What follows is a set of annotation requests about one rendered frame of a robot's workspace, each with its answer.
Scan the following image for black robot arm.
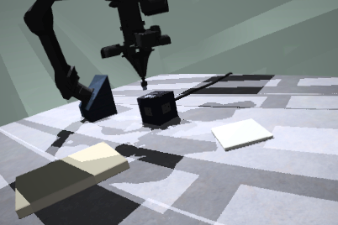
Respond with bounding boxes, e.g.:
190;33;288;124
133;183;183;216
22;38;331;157
24;0;169;104

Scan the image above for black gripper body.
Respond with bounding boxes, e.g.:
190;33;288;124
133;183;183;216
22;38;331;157
101;18;171;58

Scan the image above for white flat square plate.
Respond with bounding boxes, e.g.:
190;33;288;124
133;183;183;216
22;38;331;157
211;119;273;151

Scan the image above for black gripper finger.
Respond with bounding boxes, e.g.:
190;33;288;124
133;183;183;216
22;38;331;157
121;52;143;77
137;49;154;76

